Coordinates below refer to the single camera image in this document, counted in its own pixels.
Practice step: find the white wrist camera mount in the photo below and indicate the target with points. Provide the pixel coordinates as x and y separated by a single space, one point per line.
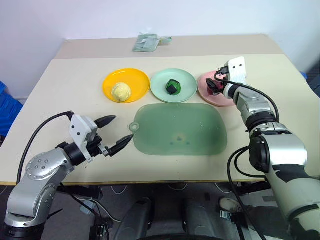
78 130
237 70

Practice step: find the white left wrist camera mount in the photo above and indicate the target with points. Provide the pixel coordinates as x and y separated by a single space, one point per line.
78 130

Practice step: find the yellow round plate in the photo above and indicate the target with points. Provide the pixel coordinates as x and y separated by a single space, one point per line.
137 80

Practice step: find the dark grey rounded shape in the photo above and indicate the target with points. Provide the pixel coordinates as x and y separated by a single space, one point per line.
200 220
135 220

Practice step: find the dark grey bulky object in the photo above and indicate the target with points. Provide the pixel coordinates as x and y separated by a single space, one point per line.
315 86

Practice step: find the dark pink item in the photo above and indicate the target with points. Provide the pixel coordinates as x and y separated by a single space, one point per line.
216 87

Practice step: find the green plastic bag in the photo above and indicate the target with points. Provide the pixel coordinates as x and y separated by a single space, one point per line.
146 43

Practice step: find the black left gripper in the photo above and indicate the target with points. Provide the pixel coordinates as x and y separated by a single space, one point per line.
96 147

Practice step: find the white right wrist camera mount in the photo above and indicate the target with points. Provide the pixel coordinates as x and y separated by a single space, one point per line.
237 70

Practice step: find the small blue plastic box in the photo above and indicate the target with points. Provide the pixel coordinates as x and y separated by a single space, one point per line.
304 75

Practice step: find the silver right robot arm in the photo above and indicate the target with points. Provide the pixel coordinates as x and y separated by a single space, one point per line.
282 150

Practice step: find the white shoe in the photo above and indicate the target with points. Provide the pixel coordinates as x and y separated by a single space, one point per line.
230 203

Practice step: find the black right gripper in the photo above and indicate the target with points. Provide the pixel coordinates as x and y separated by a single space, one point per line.
221 90

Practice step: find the black table frame bar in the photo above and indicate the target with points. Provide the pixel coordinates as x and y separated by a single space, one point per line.
255 188

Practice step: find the blue plastic crate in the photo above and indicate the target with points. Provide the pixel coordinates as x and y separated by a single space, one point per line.
7 110

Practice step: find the light green round plate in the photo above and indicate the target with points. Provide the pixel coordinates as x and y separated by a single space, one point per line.
157 85

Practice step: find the translucent green mat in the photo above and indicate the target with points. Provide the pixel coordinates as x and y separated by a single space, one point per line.
175 127

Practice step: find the dark green crumpled item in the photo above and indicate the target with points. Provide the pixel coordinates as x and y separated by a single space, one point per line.
173 87

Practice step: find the pink round plate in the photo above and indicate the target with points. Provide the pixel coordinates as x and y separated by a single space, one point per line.
203 86

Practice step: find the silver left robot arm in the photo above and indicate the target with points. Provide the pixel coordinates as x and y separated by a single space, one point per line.
37 175

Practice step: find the pale yellow crumpled ball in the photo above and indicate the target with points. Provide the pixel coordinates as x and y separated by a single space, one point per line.
121 92

